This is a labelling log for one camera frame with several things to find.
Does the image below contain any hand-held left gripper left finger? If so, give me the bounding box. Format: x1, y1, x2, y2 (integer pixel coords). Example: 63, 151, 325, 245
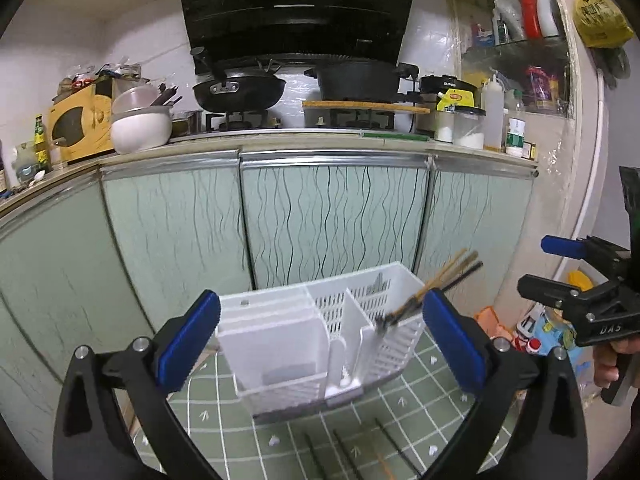
52, 289, 223, 480

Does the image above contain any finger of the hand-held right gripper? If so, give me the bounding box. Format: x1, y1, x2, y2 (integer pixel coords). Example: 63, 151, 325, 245
541, 235, 633, 276
517, 274, 626, 323

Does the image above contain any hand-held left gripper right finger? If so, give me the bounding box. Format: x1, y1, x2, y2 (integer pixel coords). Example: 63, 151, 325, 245
422, 289, 588, 480

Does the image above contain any black chopstick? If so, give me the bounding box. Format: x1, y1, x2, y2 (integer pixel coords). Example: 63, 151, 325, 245
333, 429, 362, 480
375, 419, 422, 477
385, 260, 485, 332
304, 432, 327, 480

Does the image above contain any white plastic utensil holder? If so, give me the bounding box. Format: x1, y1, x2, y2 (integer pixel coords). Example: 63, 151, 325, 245
216, 261, 428, 418

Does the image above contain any person's right hand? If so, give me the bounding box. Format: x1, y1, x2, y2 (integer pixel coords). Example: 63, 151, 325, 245
591, 338, 622, 387

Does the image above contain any orange plastic bag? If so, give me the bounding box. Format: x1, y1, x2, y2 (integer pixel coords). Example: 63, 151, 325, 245
474, 305, 516, 343

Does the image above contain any blue plastic container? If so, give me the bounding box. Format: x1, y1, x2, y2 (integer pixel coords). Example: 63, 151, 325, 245
542, 305, 593, 376

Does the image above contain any green checked tablecloth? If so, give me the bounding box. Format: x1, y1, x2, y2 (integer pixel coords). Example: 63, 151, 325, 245
132, 327, 523, 480

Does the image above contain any white pipe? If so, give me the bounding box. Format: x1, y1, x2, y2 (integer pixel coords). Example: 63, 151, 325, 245
575, 69, 607, 241

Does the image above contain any green label plastic bottle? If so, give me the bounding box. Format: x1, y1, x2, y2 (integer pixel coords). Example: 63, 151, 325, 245
505, 90, 527, 157

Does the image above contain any white squeeze bottle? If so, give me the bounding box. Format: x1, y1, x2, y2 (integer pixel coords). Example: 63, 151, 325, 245
482, 74, 506, 153

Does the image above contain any clear seasoning jar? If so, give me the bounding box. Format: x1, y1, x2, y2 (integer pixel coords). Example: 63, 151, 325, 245
434, 110, 456, 142
452, 107, 487, 150

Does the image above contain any pink packet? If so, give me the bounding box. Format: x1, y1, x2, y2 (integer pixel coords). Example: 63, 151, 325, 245
525, 66, 560, 113

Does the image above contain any black kitchen appliance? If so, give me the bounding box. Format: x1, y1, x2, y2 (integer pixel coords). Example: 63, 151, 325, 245
419, 75, 478, 111

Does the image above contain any white cooker pot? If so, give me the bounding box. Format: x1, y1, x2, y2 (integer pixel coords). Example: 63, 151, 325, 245
110, 85, 173, 155

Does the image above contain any red plastic bottle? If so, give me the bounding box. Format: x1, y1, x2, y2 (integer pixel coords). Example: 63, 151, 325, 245
520, 0, 543, 40

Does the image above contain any yellow plastic bag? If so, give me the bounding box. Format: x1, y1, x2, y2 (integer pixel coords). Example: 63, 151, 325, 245
567, 0, 635, 48

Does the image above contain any white plastic bottle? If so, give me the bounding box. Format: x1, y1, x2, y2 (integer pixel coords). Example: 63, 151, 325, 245
535, 0, 560, 38

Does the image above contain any yellow cardboard box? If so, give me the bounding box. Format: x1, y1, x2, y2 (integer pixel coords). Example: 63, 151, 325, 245
47, 77, 126, 163

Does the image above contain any round wooden board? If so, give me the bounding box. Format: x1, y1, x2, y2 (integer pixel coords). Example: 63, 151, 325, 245
301, 100, 431, 116

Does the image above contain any green glass bottle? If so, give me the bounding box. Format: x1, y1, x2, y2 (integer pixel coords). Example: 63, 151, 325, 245
34, 114, 51, 173

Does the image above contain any black wok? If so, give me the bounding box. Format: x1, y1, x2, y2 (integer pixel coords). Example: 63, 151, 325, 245
192, 47, 287, 113

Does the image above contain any black cooking pot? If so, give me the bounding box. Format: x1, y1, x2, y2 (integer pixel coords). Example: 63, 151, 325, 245
304, 59, 418, 102

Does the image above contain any black range hood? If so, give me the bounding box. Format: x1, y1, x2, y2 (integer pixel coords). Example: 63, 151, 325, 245
176, 0, 421, 68

